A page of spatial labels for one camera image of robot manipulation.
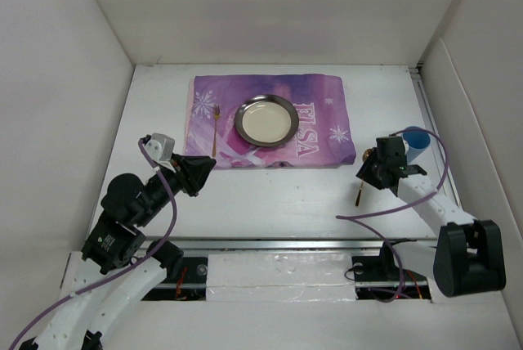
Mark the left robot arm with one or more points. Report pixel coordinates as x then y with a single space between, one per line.
110 280

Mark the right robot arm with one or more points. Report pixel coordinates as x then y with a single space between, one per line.
468 256

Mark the gold spoon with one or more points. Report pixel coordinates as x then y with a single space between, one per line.
359 194

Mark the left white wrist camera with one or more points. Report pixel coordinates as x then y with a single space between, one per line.
157 148

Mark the blue plastic cup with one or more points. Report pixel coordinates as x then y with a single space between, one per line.
417 141

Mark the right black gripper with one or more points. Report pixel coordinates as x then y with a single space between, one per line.
364 171

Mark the gold fork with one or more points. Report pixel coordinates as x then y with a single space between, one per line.
216 116

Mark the purple pink printed cloth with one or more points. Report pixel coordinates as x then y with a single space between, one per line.
323 137

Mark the round metal plate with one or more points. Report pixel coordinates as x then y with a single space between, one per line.
267 120

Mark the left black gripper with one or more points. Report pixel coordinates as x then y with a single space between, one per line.
192 171

